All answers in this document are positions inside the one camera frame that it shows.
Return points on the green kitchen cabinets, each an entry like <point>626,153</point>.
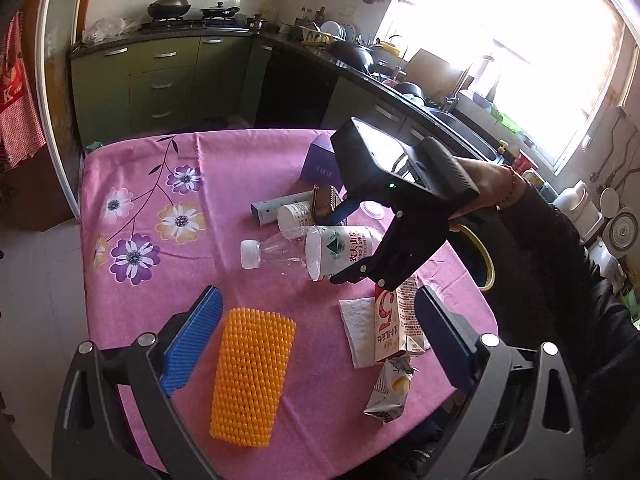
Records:
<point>160,80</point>

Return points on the crumpled snack wrapper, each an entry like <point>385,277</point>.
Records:
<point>390,392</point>

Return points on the grey dotted paper tube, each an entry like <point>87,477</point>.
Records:
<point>267,207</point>

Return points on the brown ribbed plastic tray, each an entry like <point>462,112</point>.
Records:
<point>325,202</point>

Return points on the pink floral tablecloth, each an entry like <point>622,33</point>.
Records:
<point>225,185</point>

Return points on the black wok on counter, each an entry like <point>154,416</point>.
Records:
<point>350,55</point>

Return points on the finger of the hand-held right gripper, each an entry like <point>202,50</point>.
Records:
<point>395,255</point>
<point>344,211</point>

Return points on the person's right forearm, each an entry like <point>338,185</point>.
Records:
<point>550,260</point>

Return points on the white plastic bag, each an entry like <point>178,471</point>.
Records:
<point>107,29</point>

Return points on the dark counter cabinets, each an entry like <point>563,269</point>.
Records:
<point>295,90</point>

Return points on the black frying pan with lid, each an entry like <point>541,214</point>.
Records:
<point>219,11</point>

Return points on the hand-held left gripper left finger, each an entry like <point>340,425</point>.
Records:
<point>192,342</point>

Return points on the white plastic jug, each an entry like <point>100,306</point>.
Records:
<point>580,210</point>

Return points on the white paper napkin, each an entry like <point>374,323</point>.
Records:
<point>356,330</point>

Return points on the small white printed cup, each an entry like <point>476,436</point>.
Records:
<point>295,216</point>

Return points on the clear plastic water bottle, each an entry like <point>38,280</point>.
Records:
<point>340,252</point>

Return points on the person's right hand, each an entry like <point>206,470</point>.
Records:
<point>492,182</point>

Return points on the red and white milk carton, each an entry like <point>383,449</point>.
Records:
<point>387,320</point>

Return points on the clear plastic bottle white cap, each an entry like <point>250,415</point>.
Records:
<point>250,255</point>

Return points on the purple cardboard box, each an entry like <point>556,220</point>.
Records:
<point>320,160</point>

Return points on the orange foam fruit net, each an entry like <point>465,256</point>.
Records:
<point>250,375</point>

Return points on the dish rack with plates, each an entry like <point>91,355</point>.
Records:
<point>330,32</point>

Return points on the black wok with lid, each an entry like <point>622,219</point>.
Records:
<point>169,7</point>

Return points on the red checked apron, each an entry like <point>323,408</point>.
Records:
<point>17,110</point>

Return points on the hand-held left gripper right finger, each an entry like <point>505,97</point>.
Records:
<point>445,342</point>

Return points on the metal sink faucet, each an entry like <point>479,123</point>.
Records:
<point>462,80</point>

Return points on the clear plastic lid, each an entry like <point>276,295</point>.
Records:
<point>372,209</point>

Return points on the trash bin with yellow rim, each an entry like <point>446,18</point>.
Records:
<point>488,260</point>

